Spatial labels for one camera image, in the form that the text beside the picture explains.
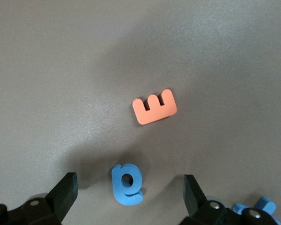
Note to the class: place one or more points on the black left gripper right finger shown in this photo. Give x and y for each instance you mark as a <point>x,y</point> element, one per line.
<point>194,199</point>

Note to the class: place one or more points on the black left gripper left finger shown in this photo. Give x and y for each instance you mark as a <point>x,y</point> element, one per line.
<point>61,197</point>

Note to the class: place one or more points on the blue foam letter a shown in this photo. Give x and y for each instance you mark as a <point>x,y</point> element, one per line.
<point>118,185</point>

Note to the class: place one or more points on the blue foam letter X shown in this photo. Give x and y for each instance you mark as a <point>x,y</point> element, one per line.
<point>268,206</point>

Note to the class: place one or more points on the orange foam letter E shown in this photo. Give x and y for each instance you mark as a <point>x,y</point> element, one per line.
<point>154,114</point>

